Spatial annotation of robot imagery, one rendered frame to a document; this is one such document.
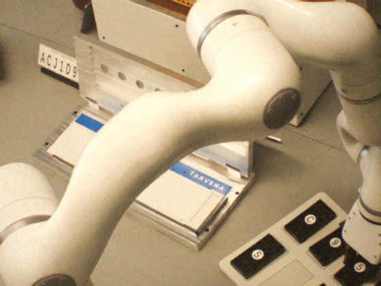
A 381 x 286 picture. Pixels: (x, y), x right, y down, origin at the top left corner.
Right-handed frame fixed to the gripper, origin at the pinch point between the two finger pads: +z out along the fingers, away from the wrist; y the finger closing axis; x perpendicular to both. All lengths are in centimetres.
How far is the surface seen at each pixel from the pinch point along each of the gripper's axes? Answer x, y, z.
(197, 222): -15.5, -30.1, 3.6
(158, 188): -15.2, -42.5, 4.6
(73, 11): 4, -104, 3
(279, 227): -3.7, -19.0, 3.3
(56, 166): -28, -62, 7
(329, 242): 0.0, -8.7, 1.3
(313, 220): 1.4, -14.7, 1.0
